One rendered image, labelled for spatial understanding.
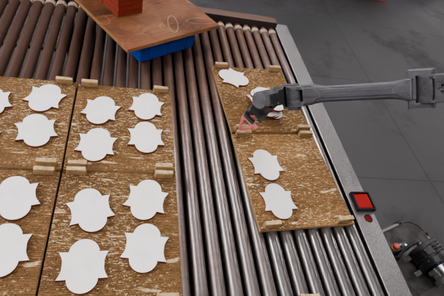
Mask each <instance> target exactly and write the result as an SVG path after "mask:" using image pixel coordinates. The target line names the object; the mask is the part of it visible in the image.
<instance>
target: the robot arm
mask: <svg viewBox="0 0 444 296"><path fill-rule="evenodd" d="M415 78H416V99H413V79H415ZM382 99H397V100H405V101H408V109H430V108H436V103H444V73H435V68H433V67H432V68H424V69H409V70H407V78H406V79H403V80H399V81H391V82H382V83H362V84H351V85H331V86H323V85H315V84H311V85H308V84H306V85H300V84H299V83H288V84H284V85H281V86H279V85H276V86H275V87H274V88H272V89H271V90H270V89H268V90H264V91H258V92H255V93H254V94H253V96H252V103H253V104H252V105H251V106H250V107H249V108H248V109H247V111H246V112H245V113H244V114H243V115H242V118H241V120H240V124H239V127H238V128H239V129H240V130H241V131H242V130H255V129H257V127H258V126H257V125H256V124H255V123H254V122H255V121H254V120H253V119H252V118H251V117H254V116H255V117H256V118H257V121H258V122H259V123H260V124H261V123H262V122H263V121H264V120H265V118H266V117H267V115H268V114H269V113H270V112H271V111H272V110H273V109H274V108H275V107H276V106H280V105H283V109H288V110H300V109H301V107H303V106H306V105H314V104H316V103H320V102H336V101H352V100H382ZM244 120H246V121H247V122H248V123H249V124H250V126H247V127H244V128H242V124H243V122H244Z"/></svg>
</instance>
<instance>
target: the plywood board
mask: <svg viewBox="0 0 444 296"><path fill-rule="evenodd" d="M74 1H75V2H76V3H77V4H78V5H79V6H80V7H81V8H82V9H83V10H84V11H85V12H86V13H87V14H88V15H89V16H90V17H91V18H92V19H93V20H94V21H95V22H96V23H97V24H98V25H99V26H100V27H101V28H102V29H103V30H105V31H106V32H107V33H108V34H109V35H110V36H111V37H112V38H113V39H114V40H115V41H116V42H117V43H118V44H119V45H120V46H121V47H122V48H123V49H124V50H125V51H126V52H127V53H130V52H134V51H137V50H142V49H144V48H149V47H151V46H156V45H159V44H163V43H166V42H170V41H173V40H177V39H181V38H185V37H188V36H192V35H195V34H199V33H202V32H207V31H209V30H213V29H216V28H219V25H218V24H217V23H216V22H215V21H214V20H212V19H211V18H210V17H208V16H207V15H206V14H205V13H204V12H202V11H201V10H200V9H198V8H197V7H196V6H195V5H194V4H192V3H191V2H190V1H189V0H143V2H142V3H143V7H142V13H137V14H133V15H128V16H124V17H117V16H116V15H115V14H114V13H113V12H112V11H111V10H110V9H109V8H108V7H106V6H105V5H104V4H103V3H102V2H101V1H100V0H74Z"/></svg>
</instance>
